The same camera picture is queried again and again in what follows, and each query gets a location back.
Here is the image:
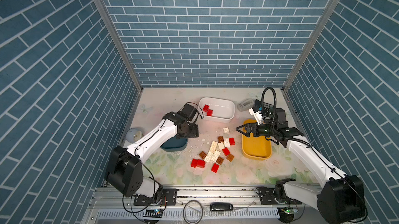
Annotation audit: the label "black desk calculator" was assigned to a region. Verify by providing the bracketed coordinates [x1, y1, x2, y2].
[252, 99, 274, 116]

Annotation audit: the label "yellow plastic bin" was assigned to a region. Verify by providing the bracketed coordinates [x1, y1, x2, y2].
[242, 133, 272, 161]

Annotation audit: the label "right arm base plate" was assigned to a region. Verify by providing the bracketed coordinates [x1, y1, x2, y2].
[255, 186, 279, 205]

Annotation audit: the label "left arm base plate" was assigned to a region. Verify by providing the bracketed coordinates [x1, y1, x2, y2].
[133, 188, 178, 206]

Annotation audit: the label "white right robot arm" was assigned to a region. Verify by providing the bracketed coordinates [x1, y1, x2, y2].
[236, 107, 368, 224]

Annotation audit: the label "small round alarm clock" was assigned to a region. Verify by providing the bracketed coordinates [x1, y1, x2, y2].
[125, 128, 143, 144]

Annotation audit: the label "black remote on rail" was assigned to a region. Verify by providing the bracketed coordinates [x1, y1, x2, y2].
[210, 202, 233, 212]

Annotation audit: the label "coiled grey cable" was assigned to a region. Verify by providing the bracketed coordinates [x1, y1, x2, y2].
[182, 199, 204, 224]

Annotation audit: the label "dark teal plastic bin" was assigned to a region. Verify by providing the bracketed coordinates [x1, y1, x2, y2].
[161, 137, 188, 152]

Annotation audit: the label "white rounded lego brick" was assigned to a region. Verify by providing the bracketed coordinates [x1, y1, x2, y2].
[223, 138, 230, 148]

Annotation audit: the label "grey tape dispenser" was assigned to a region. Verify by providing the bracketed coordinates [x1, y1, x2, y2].
[237, 98, 255, 112]

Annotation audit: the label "brown lego plate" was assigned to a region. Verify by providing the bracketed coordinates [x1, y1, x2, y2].
[199, 151, 207, 160]

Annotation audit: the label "brown lego brick low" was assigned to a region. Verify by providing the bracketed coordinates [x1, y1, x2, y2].
[216, 157, 224, 165]

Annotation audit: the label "red lego brick pair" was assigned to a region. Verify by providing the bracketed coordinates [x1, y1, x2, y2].
[191, 159, 206, 169]

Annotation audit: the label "cream long lego brick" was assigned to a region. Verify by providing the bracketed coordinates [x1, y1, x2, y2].
[209, 141, 218, 153]

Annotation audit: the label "red lego brick front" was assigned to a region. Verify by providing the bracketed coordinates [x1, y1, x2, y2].
[211, 163, 220, 173]

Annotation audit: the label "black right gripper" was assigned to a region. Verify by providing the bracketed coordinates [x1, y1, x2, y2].
[236, 121, 276, 137]

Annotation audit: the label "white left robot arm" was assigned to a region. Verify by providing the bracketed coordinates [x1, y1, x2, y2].
[105, 102, 204, 203]

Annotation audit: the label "cream lego plate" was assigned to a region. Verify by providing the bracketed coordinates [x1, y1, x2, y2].
[204, 151, 214, 163]

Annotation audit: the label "brown lego brick right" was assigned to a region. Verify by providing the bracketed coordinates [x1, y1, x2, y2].
[226, 154, 234, 162]

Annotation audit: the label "white plastic bin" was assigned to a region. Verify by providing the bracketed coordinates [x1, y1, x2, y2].
[198, 97, 235, 123]

